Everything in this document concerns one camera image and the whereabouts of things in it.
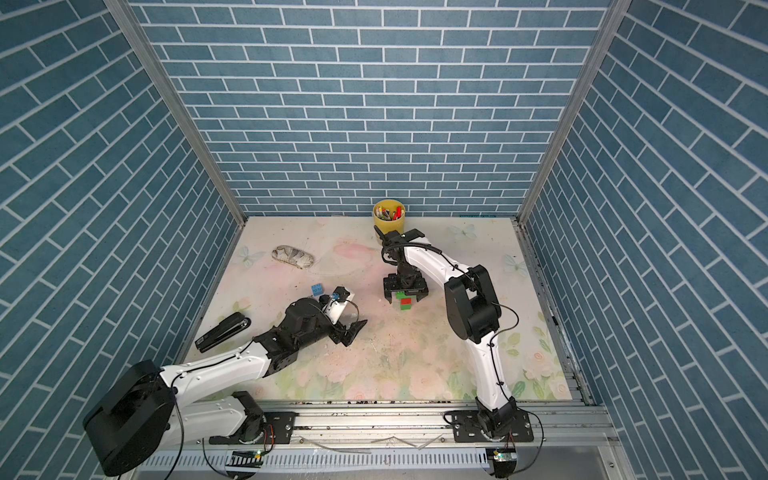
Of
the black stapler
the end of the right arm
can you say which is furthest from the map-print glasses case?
the end of the right arm

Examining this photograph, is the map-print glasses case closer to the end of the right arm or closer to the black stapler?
the black stapler

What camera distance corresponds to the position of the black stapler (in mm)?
866
